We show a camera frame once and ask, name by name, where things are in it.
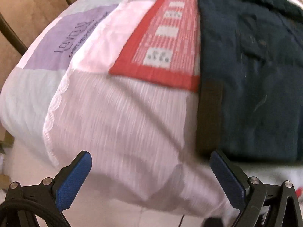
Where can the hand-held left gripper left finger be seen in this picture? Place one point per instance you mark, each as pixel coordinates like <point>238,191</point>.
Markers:
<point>73,182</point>

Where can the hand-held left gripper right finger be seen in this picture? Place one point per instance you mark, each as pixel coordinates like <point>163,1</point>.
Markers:
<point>227,182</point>

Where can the dark navy padded jacket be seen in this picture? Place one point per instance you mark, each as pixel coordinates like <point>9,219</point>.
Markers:
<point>251,75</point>

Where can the purple patchwork bed quilt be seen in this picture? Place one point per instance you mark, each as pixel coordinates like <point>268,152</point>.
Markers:
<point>118,123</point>

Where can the red checked mat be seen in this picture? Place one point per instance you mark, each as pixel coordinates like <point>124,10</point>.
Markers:
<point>165,40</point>

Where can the wooden wardrobe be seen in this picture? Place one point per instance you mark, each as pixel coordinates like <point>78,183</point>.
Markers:
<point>28,9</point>

